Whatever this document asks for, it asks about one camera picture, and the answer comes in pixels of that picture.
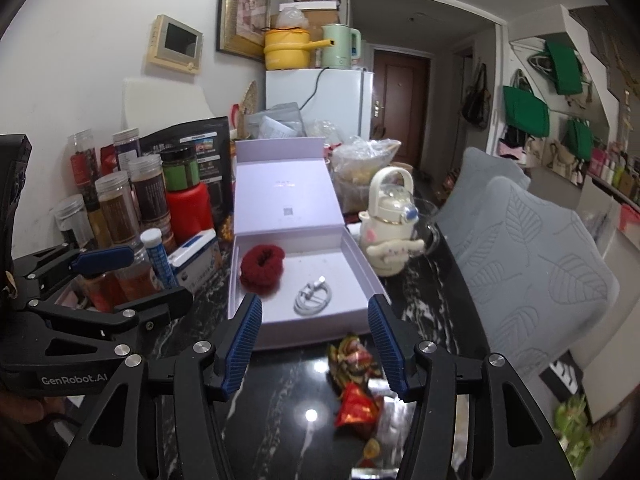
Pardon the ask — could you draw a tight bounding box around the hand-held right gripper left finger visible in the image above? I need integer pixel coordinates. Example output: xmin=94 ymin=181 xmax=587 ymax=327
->
xmin=65 ymin=292 xmax=264 ymax=480

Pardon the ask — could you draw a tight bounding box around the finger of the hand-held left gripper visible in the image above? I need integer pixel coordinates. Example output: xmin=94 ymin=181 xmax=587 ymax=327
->
xmin=12 ymin=245 xmax=137 ymax=302
xmin=29 ymin=286 xmax=195 ymax=344

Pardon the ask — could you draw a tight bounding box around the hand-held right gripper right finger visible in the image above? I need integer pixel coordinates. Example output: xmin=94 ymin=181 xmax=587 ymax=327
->
xmin=367 ymin=292 xmax=576 ymax=480

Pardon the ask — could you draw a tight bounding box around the red and gold snack packet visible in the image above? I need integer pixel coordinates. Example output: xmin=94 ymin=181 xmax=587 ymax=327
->
xmin=334 ymin=382 xmax=386 ymax=429

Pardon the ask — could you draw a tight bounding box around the lavender gift box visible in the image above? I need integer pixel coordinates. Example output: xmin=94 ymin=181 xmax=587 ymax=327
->
xmin=227 ymin=137 xmax=393 ymax=352

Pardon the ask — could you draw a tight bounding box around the person's left hand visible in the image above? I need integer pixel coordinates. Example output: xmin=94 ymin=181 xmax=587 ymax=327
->
xmin=0 ymin=393 xmax=55 ymax=426

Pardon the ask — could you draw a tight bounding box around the green and gold candy packet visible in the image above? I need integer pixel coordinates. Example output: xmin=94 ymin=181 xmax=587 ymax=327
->
xmin=326 ymin=332 xmax=375 ymax=387

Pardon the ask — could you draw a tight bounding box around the blue tablet tube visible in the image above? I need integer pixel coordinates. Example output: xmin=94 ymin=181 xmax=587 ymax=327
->
xmin=139 ymin=228 xmax=177 ymax=292

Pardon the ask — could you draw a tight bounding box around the empty clear jar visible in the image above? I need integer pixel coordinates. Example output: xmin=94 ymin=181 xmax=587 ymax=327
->
xmin=54 ymin=194 xmax=94 ymax=251

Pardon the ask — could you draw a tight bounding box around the white and blue medicine box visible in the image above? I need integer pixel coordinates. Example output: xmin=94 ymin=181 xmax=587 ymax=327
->
xmin=167 ymin=230 xmax=224 ymax=287

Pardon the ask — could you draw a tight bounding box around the clear jar with brown label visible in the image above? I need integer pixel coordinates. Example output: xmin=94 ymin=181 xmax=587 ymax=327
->
xmin=127 ymin=154 xmax=177 ymax=251

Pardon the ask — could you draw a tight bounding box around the dark red scrunchie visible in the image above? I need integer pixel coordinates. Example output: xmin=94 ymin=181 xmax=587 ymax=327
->
xmin=240 ymin=243 xmax=285 ymax=290

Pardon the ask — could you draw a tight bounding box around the red plastic container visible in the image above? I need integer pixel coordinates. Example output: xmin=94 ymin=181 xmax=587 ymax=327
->
xmin=165 ymin=180 xmax=215 ymax=247

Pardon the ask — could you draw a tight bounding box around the clear jar with red contents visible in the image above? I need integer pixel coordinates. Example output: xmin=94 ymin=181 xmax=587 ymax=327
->
xmin=68 ymin=129 xmax=102 ymax=196

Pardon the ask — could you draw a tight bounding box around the clear jar with dark label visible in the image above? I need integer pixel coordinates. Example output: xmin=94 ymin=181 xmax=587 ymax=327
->
xmin=112 ymin=128 xmax=142 ymax=171

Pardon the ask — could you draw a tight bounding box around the green label jar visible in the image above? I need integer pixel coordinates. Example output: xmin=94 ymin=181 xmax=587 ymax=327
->
xmin=160 ymin=145 xmax=199 ymax=194

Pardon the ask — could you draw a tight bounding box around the cream water bottle with plush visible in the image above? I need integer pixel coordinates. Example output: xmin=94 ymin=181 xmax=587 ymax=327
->
xmin=357 ymin=166 xmax=437 ymax=277

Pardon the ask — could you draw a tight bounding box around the clear glass cup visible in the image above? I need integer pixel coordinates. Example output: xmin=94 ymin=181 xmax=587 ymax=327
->
xmin=410 ymin=199 xmax=447 ymax=262

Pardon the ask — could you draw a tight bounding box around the black snack bag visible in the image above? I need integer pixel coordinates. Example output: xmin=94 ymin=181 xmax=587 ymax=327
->
xmin=138 ymin=116 xmax=236 ymax=227

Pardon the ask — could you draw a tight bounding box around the white board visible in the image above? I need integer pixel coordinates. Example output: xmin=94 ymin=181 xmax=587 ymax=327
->
xmin=122 ymin=77 xmax=217 ymax=137

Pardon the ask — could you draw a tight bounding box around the grey leaf-pattern chair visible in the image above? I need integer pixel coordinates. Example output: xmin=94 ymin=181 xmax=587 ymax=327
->
xmin=451 ymin=176 xmax=621 ymax=370
xmin=432 ymin=147 xmax=532 ymax=221

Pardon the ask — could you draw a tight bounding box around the black and white bag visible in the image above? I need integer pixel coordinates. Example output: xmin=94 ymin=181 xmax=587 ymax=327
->
xmin=539 ymin=351 xmax=587 ymax=402

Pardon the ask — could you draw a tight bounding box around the clear plastic bag of food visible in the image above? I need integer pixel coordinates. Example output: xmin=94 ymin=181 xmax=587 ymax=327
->
xmin=330 ymin=136 xmax=402 ymax=212

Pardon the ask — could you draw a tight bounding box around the green plant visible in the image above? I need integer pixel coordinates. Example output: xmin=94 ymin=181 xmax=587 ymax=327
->
xmin=553 ymin=394 xmax=594 ymax=472

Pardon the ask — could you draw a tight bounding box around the woven straw trivet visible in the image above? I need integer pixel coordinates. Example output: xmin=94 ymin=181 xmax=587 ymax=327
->
xmin=237 ymin=80 xmax=259 ymax=139

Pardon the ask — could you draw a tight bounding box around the grey mailer package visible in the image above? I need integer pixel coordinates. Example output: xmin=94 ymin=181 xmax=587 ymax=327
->
xmin=244 ymin=102 xmax=307 ymax=141

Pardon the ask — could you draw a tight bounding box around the brown door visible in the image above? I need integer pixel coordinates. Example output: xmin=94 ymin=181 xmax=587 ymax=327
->
xmin=373 ymin=49 xmax=431 ymax=167

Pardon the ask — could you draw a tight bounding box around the white fridge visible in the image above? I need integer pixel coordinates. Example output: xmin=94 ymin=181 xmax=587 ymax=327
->
xmin=265 ymin=67 xmax=375 ymax=142

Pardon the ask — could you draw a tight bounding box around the dark hanging bag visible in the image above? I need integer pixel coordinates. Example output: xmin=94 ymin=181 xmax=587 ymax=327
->
xmin=460 ymin=62 xmax=490 ymax=130

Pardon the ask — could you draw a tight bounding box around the green tote bag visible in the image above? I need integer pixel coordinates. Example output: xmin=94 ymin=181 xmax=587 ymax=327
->
xmin=502 ymin=85 xmax=551 ymax=137
xmin=564 ymin=117 xmax=594 ymax=162

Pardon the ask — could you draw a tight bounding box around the yellow pot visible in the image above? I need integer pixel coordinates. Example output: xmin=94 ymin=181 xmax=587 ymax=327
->
xmin=263 ymin=27 xmax=329 ymax=71

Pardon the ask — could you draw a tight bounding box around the gold framed picture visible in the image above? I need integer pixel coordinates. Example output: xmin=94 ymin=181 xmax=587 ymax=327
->
xmin=216 ymin=0 xmax=273 ymax=64

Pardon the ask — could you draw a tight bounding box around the row of small bottles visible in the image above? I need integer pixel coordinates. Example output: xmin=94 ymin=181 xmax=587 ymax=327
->
xmin=590 ymin=144 xmax=640 ymax=207

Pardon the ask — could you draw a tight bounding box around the light green kettle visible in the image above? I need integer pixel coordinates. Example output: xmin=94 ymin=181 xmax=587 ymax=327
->
xmin=320 ymin=24 xmax=362 ymax=71

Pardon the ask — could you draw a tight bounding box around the cardboard box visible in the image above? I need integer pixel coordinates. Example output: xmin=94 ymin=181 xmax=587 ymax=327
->
xmin=299 ymin=2 xmax=342 ymax=42

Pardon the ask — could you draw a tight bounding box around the coiled white cable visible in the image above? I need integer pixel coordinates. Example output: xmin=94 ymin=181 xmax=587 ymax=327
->
xmin=293 ymin=276 xmax=334 ymax=316

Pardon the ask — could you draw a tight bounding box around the beige wall intercom panel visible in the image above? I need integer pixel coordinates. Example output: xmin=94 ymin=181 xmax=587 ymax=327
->
xmin=146 ymin=14 xmax=204 ymax=75

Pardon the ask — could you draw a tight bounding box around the black power cord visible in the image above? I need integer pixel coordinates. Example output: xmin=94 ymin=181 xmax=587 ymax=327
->
xmin=298 ymin=67 xmax=327 ymax=112

